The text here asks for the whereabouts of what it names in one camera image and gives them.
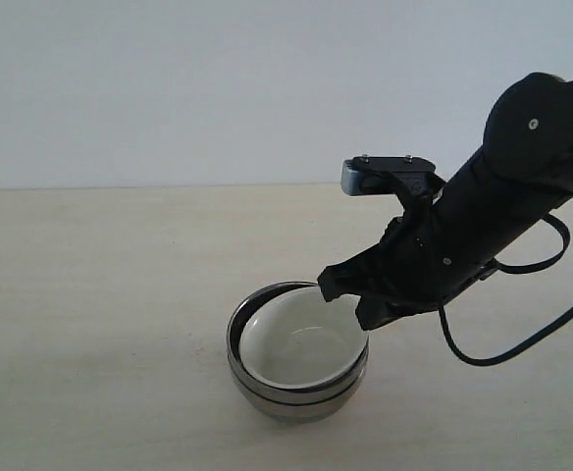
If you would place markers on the white ceramic bowl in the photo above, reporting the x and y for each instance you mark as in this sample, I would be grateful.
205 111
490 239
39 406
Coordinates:
299 340

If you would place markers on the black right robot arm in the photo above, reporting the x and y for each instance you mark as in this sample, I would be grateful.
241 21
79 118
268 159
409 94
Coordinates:
528 138

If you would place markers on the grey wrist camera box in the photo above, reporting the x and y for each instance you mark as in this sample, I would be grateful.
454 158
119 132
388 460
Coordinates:
403 176

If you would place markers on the ribbed steel bowl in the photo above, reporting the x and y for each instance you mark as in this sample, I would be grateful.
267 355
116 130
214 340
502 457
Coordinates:
300 405

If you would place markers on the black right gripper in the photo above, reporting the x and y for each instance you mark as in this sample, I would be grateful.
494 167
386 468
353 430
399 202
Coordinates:
442 248

